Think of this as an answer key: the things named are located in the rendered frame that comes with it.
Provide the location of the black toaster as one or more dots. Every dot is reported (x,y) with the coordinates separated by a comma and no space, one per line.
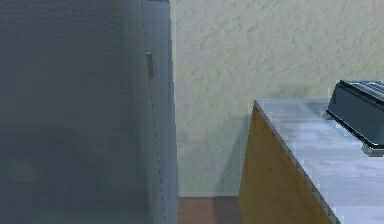
(358,111)

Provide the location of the grey fridge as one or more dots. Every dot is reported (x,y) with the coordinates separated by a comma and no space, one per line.
(73,110)

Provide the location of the dark fridge hinge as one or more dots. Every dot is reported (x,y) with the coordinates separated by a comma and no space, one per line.
(149,65)

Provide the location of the wooden counter with grey top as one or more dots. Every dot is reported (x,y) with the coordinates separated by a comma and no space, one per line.
(300,166)

